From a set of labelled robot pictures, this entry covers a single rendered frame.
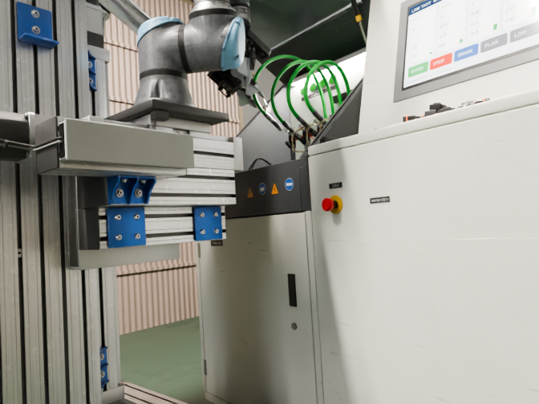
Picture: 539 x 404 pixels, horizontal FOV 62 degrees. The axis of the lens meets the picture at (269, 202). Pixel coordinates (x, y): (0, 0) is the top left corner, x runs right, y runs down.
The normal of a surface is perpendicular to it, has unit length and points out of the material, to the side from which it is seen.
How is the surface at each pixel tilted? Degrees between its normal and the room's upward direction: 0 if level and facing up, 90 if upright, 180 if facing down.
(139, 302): 90
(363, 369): 90
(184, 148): 90
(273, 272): 90
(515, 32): 76
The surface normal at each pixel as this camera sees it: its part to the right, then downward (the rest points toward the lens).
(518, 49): -0.77, -0.22
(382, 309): -0.78, 0.01
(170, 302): 0.74, -0.08
